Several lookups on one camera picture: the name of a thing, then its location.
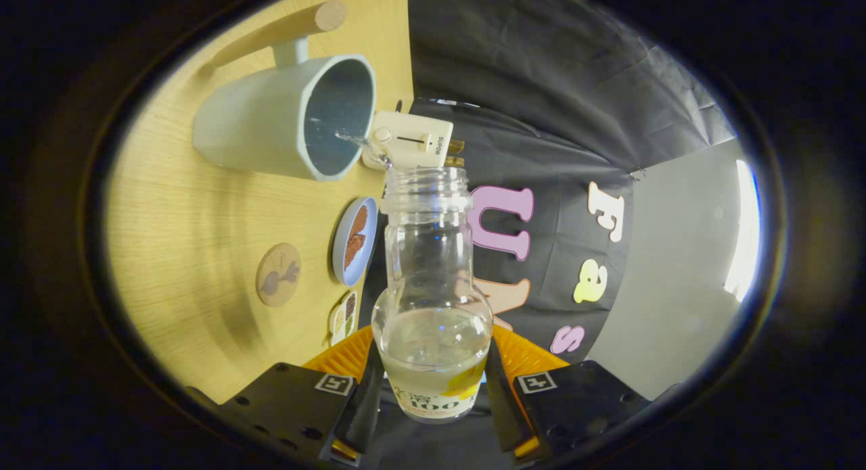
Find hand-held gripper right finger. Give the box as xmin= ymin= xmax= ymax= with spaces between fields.
xmin=484 ymin=325 xmax=684 ymax=465

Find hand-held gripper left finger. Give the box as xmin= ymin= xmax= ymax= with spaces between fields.
xmin=186 ymin=325 xmax=386 ymax=467

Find clear glass juice bottle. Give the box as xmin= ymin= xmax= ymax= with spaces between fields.
xmin=371 ymin=166 xmax=495 ymax=425

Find round wooden coaster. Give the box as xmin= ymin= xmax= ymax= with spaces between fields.
xmin=256 ymin=243 xmax=302 ymax=307

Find pale blue cup wooden handle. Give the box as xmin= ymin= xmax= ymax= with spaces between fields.
xmin=193 ymin=0 xmax=377 ymax=182

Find small printed card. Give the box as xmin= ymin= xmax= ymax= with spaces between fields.
xmin=329 ymin=291 xmax=358 ymax=346

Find small blue plate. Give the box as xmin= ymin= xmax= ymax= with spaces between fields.
xmin=331 ymin=197 xmax=378 ymax=287

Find wooden table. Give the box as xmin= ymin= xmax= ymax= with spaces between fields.
xmin=105 ymin=0 xmax=415 ymax=404

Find black backdrop cloth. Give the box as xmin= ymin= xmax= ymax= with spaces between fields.
xmin=359 ymin=0 xmax=738 ymax=362

